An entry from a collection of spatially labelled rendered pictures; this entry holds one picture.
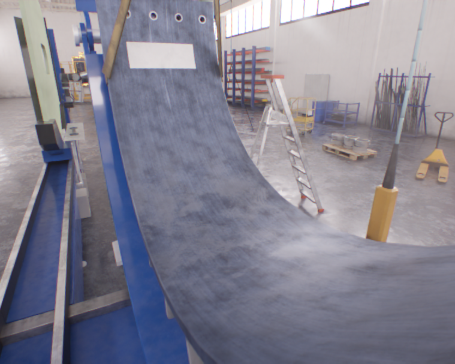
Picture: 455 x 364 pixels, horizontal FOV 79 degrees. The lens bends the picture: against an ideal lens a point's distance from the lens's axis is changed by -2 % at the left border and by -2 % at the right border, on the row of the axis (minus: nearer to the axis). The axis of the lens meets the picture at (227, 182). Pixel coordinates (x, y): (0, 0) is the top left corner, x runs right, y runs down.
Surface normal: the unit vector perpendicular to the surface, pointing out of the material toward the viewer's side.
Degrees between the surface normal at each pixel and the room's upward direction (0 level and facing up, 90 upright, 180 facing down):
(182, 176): 25
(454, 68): 90
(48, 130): 90
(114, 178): 50
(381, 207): 90
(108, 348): 0
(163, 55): 75
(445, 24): 90
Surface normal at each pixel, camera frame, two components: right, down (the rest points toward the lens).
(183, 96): 0.36, -0.27
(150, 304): 0.08, -0.86
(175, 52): 0.42, 0.07
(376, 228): -0.89, 0.16
